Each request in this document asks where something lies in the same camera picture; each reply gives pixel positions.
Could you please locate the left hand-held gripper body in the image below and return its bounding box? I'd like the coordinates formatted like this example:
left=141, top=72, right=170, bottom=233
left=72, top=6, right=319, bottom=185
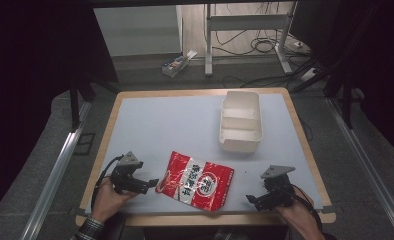
left=110, top=150, right=150, bottom=195

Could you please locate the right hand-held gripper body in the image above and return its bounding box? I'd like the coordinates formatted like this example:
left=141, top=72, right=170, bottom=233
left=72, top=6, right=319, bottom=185
left=255, top=164, right=297, bottom=212

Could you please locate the red and white snack bag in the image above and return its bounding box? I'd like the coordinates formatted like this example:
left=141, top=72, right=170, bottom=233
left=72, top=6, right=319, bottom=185
left=154, top=150, right=235, bottom=213

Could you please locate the white plastic storage box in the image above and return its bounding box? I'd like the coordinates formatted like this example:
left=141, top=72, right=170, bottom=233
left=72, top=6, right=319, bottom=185
left=218, top=90, right=264, bottom=154

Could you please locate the person's left hand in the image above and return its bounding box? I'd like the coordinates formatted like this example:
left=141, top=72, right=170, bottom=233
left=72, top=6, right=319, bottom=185
left=91, top=175, right=139, bottom=224

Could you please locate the person's right hand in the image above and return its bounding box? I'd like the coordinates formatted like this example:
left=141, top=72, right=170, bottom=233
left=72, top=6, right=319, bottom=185
left=274, top=186, right=326, bottom=240

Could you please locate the person's left plaid sleeve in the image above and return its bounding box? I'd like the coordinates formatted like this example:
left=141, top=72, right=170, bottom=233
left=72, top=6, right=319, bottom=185
left=70, top=215, right=106, bottom=240

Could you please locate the light grey table mat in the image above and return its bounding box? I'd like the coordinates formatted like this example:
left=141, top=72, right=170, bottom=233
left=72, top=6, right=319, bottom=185
left=84, top=93, right=324, bottom=215

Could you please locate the black stand leg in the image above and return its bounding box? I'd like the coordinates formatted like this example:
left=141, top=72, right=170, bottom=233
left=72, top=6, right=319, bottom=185
left=68, top=78, right=96, bottom=133
left=324, top=74, right=366, bottom=130

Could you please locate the white power strip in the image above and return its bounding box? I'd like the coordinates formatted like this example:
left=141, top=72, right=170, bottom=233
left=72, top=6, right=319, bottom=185
left=299, top=67, right=320, bottom=83

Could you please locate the small printed cardboard box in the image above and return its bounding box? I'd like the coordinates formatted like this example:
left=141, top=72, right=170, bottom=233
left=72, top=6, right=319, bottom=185
left=161, top=49, right=198, bottom=79

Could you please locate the white partition panel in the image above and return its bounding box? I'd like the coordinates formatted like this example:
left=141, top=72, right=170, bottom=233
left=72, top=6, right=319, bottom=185
left=93, top=5, right=183, bottom=58

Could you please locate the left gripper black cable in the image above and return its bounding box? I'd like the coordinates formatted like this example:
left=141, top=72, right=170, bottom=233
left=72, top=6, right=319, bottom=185
left=90, top=154, right=124, bottom=211

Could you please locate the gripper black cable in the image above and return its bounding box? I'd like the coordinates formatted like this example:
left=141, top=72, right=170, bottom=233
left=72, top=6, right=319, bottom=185
left=286, top=183, right=323, bottom=231
left=90, top=154, right=124, bottom=211

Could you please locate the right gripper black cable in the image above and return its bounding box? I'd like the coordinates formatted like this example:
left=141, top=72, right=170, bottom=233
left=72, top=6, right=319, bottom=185
left=286, top=183, right=323, bottom=231

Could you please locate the aluminium rail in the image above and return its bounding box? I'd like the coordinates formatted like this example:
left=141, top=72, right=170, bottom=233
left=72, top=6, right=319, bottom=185
left=327, top=97, right=394, bottom=240
left=19, top=99, right=93, bottom=240

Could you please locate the tangle of black floor cables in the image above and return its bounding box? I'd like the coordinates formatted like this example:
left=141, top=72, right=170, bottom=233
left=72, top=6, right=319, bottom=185
left=214, top=3, right=314, bottom=88

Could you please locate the white metal desk frame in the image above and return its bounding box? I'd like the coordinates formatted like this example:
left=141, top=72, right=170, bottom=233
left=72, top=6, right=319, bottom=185
left=203, top=2, right=299, bottom=78

